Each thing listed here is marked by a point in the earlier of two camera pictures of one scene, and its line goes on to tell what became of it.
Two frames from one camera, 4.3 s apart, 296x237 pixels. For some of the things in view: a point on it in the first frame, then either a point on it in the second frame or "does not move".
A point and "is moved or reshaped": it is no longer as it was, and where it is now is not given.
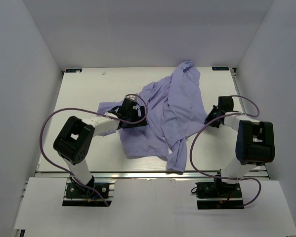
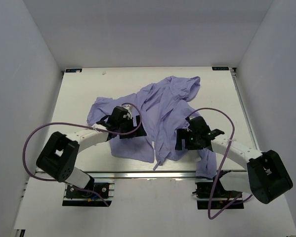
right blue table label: x=220 y=68 does not move
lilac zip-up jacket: x=174 y=105 is moved or reshaped
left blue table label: x=73 y=70 does not move
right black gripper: x=209 y=118 to x=184 y=134
